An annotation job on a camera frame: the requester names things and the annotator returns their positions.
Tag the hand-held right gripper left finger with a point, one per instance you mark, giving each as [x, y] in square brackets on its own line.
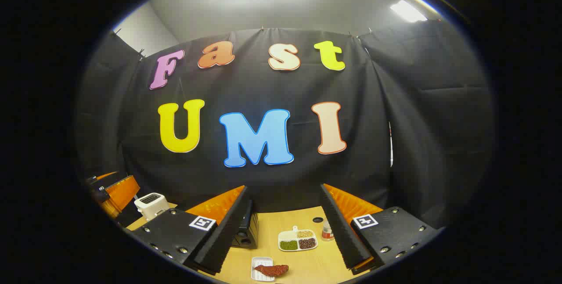
[221, 242]

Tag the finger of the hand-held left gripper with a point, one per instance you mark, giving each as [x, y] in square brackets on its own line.
[118, 194]
[102, 177]

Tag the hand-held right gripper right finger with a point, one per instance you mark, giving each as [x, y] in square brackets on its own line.
[344, 235]

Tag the black electric oven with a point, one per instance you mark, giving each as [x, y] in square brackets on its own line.
[246, 231]

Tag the red meat piece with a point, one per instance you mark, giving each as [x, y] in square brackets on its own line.
[272, 270]

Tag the clear plastic bottle red label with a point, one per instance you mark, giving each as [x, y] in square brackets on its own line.
[327, 231]

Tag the white toaster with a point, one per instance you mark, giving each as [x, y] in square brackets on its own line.
[151, 205]

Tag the white ribbed tray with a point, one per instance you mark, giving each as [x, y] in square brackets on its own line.
[260, 261]

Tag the white divided plate of beans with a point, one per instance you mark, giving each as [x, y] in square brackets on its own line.
[297, 240]

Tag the black backdrop cloth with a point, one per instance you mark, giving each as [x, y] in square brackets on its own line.
[263, 178]

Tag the small ceiling light panel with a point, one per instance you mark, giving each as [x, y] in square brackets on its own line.
[408, 11]

